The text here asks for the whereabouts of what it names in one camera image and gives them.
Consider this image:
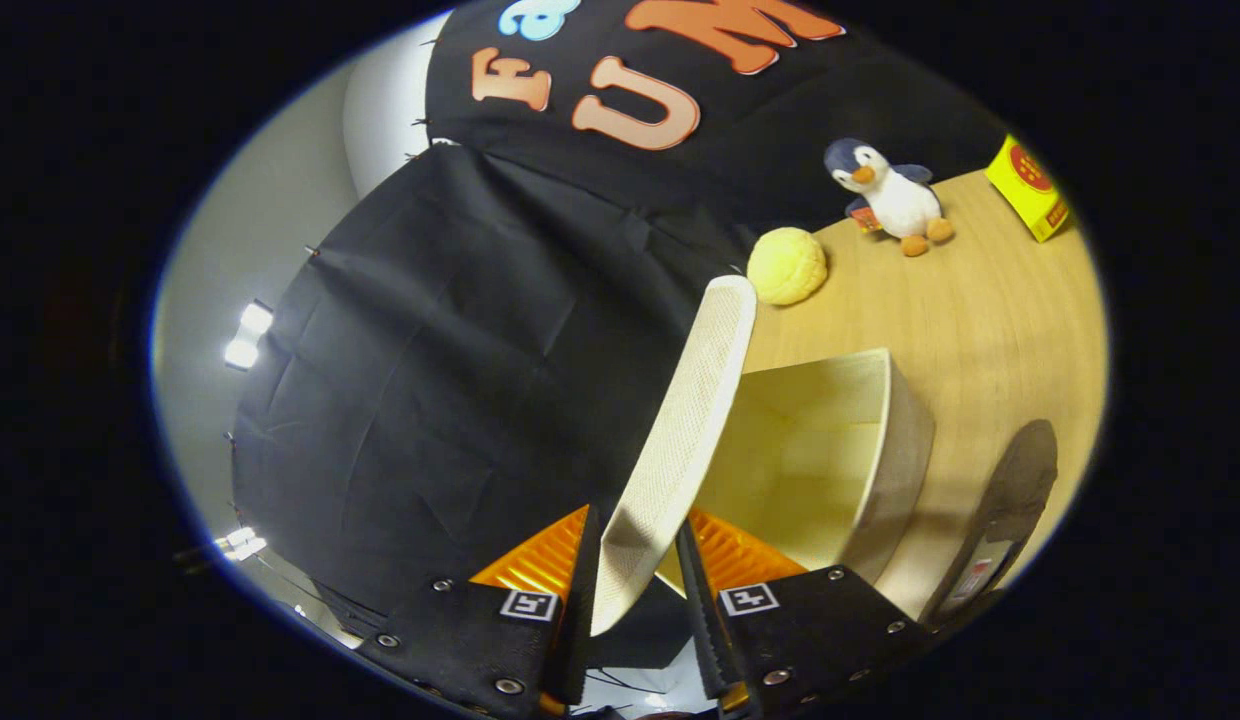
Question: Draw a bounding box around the brown fuzzy slipper shoe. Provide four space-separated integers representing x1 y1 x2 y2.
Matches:
920 419 1060 629

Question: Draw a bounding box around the yellow bun plush toy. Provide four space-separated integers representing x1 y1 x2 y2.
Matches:
747 227 829 307

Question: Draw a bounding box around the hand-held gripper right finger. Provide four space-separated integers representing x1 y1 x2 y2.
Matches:
675 506 933 720

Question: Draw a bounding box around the penguin plush toy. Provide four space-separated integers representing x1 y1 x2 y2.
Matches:
823 137 956 258

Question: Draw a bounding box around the black backdrop cloth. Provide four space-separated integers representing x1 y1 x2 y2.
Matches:
230 0 1011 671

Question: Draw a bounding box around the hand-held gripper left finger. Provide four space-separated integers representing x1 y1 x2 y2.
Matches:
353 503 603 720

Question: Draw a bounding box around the beige fabric storage box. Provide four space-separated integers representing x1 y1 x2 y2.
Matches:
590 275 936 641

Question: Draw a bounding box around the yellow book with red circle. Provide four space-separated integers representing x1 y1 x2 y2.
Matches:
984 134 1072 244

